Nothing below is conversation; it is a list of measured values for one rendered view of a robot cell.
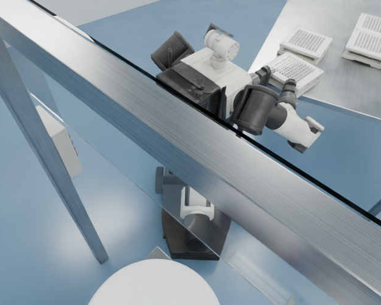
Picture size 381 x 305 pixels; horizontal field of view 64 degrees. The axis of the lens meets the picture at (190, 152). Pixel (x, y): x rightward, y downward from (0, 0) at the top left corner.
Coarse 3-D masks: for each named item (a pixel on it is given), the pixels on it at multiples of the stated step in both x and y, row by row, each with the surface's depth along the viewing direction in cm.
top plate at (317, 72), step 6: (282, 54) 172; (288, 54) 172; (276, 60) 168; (300, 60) 169; (270, 66) 164; (300, 66) 165; (306, 66) 166; (312, 66) 166; (276, 72) 161; (318, 72) 163; (276, 78) 159; (282, 78) 158; (288, 78) 158; (306, 78) 159; (312, 78) 159; (300, 84) 155; (306, 84) 156
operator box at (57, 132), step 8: (40, 112) 110; (48, 120) 108; (56, 120) 108; (48, 128) 105; (56, 128) 106; (64, 128) 106; (56, 136) 105; (64, 136) 108; (56, 144) 107; (64, 144) 110; (64, 152) 112; (72, 152) 115; (64, 160) 114; (72, 160) 118; (72, 168) 120; (80, 168) 124; (72, 176) 123
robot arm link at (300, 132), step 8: (288, 112) 104; (288, 120) 104; (296, 120) 106; (304, 120) 111; (312, 120) 113; (280, 128) 105; (288, 128) 105; (296, 128) 106; (304, 128) 108; (312, 128) 109; (320, 128) 113; (288, 136) 108; (296, 136) 108; (304, 136) 109; (312, 136) 110; (288, 144) 118; (296, 144) 112; (304, 144) 111
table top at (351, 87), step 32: (288, 0) 230; (320, 0) 232; (352, 0) 234; (288, 32) 201; (320, 32) 202; (352, 32) 204; (256, 64) 177; (320, 64) 180; (352, 64) 181; (320, 96) 162; (352, 96) 162
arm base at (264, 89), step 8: (248, 88) 104; (256, 88) 100; (264, 88) 98; (248, 96) 105; (272, 96) 99; (240, 104) 104; (240, 112) 105; (232, 120) 104; (240, 120) 100; (240, 128) 105; (248, 128) 99; (256, 128) 99
